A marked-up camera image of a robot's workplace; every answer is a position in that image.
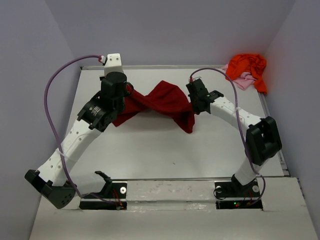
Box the orange t-shirt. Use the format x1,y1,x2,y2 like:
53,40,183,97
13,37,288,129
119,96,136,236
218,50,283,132
222,53,268,95

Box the pink t-shirt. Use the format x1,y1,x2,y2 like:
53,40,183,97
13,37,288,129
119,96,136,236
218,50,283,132
222,63,257,91

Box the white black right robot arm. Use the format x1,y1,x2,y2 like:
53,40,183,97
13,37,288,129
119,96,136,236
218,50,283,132
186,79,282,200

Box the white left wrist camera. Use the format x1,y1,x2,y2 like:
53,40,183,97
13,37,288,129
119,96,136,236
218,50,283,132
103,53,124,76

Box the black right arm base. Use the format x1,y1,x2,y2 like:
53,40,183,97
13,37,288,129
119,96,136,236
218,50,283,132
213,180,263,210

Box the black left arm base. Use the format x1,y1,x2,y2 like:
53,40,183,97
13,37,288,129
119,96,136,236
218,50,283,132
79,181,128,211

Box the dark red t-shirt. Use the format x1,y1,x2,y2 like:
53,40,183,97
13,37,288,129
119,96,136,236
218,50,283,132
113,80,195,134

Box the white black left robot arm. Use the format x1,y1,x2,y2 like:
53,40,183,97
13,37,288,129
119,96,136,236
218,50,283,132
24,71,133,209

